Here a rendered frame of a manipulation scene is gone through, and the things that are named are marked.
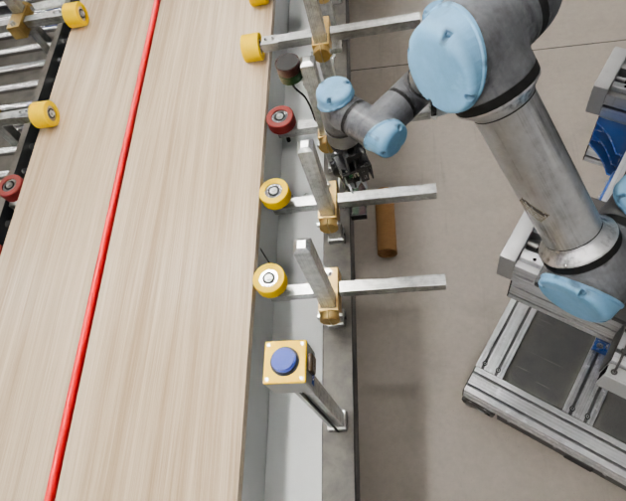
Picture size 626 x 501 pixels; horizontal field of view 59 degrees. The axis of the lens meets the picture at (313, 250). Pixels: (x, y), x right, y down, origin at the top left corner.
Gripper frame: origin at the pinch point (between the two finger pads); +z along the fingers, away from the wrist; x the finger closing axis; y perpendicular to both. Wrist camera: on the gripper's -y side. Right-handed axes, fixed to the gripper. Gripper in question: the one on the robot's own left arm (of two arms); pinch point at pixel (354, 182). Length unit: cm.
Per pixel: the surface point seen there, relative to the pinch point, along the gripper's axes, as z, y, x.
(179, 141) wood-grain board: 1, -37, -40
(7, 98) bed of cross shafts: 20, -113, -105
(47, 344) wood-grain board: 1, 9, -86
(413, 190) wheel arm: 7.0, 4.7, 13.9
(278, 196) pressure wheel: 0.6, -5.3, -19.0
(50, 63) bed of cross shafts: 7, -104, -79
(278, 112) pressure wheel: 1.0, -32.6, -10.5
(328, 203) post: 0.5, 2.7, -8.0
